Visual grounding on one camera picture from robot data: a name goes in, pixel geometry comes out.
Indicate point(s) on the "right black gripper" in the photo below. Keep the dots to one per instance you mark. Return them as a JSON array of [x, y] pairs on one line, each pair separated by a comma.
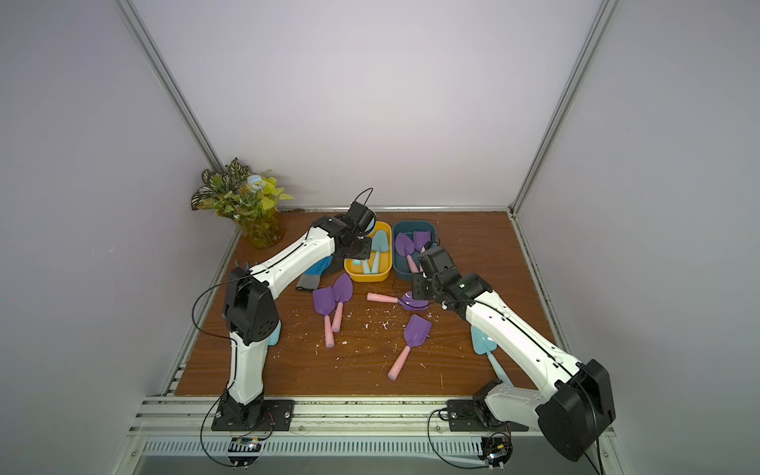
[[427, 282]]

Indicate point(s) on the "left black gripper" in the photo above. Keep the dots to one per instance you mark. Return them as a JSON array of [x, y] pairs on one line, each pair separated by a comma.
[[367, 251]]

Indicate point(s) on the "teal shovel sideways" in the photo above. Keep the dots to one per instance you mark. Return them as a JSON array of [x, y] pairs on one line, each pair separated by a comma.
[[380, 245]]

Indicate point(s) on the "teal plastic storage box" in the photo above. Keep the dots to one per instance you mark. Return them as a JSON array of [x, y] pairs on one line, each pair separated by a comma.
[[409, 227]]

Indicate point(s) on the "purple square shovel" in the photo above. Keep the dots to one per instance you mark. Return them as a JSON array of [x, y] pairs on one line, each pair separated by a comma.
[[407, 302], [324, 304], [421, 239], [415, 334]]

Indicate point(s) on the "yellow plastic storage box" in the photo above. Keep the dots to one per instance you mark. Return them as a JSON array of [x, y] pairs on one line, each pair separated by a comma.
[[353, 266]]

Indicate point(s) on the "purple pointed shovel top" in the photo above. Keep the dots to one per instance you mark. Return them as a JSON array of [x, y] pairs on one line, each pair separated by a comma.
[[405, 247]]

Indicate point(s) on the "purple pointed shovel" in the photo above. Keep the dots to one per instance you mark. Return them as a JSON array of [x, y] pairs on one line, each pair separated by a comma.
[[405, 247], [343, 292]]

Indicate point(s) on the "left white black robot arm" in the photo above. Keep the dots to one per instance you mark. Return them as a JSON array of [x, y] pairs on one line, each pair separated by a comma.
[[250, 310]]

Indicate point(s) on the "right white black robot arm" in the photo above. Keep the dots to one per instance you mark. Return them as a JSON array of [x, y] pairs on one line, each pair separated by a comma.
[[573, 402]]

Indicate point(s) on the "purple pointed shovel lower left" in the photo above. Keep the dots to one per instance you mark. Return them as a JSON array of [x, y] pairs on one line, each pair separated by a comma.
[[343, 292]]

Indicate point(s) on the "blue grey gardening glove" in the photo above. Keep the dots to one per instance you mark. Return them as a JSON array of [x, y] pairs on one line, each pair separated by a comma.
[[311, 278]]

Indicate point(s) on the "artificial plant in glass vase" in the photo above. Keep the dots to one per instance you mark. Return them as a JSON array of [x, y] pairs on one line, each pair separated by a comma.
[[248, 199]]

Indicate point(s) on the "right small circuit board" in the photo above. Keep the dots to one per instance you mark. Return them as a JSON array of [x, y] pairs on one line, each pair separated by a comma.
[[497, 450]]

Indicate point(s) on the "small circuit board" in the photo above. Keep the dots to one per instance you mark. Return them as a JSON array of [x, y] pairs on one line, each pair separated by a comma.
[[242, 452], [497, 450]]

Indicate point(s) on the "left small circuit board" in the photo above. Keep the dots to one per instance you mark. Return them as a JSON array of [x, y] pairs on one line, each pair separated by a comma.
[[242, 452]]

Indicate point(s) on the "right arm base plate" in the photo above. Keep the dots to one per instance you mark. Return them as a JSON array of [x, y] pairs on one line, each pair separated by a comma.
[[471, 415]]

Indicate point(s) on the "aluminium front rail frame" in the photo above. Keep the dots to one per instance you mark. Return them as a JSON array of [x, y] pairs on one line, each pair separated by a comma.
[[334, 427]]

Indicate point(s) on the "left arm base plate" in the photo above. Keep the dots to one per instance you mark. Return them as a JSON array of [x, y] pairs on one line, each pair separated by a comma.
[[279, 414]]

